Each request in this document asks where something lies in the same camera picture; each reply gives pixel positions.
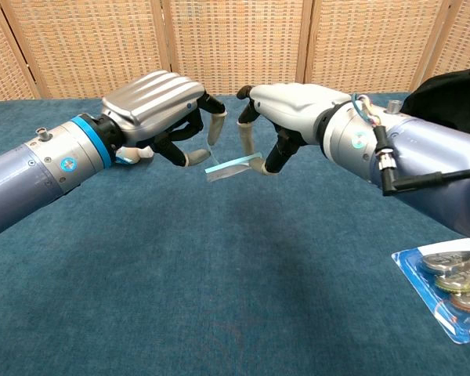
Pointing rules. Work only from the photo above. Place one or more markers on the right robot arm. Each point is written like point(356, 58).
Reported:
point(423, 145)

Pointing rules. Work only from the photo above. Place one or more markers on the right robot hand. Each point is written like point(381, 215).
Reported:
point(293, 105)

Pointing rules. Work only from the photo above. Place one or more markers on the black cloth hat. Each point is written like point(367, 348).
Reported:
point(454, 98)

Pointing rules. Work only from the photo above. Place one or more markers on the blue blister pack card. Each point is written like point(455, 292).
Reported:
point(411, 260)

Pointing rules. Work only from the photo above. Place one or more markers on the white plastic bottle blue label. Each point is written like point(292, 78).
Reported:
point(135, 153)

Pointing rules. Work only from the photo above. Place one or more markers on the silver metal disc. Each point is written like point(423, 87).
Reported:
point(450, 260)

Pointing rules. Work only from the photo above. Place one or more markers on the blue velvet table cloth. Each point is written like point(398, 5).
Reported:
point(219, 282)

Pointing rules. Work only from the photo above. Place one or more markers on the green gold metal disc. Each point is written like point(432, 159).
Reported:
point(454, 283)

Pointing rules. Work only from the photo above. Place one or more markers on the woven wicker screen panel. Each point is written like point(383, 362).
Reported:
point(90, 43)
point(466, 35)
point(376, 43)
point(0, 58)
point(235, 43)

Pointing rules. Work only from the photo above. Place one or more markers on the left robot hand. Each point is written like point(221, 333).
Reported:
point(152, 102)

